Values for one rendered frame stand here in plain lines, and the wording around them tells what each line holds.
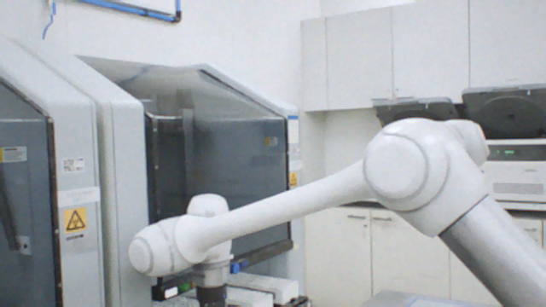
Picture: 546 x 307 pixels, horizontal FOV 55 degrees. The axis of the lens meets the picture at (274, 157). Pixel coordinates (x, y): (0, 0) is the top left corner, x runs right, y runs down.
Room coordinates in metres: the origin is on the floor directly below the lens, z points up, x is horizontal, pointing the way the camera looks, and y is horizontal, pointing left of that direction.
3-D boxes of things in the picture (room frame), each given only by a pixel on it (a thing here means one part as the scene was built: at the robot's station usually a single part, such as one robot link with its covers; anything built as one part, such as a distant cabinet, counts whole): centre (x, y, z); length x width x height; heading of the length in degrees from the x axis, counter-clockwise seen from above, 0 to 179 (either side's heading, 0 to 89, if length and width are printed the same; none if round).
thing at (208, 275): (1.23, 0.16, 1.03); 0.09 x 0.09 x 0.06
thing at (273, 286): (1.73, 0.08, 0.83); 0.30 x 0.10 x 0.06; 57
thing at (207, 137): (1.62, 0.33, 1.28); 0.61 x 0.51 x 0.63; 147
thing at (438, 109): (3.59, -0.99, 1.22); 0.62 x 0.56 x 0.64; 145
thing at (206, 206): (1.22, 0.17, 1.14); 0.13 x 0.11 x 0.16; 151
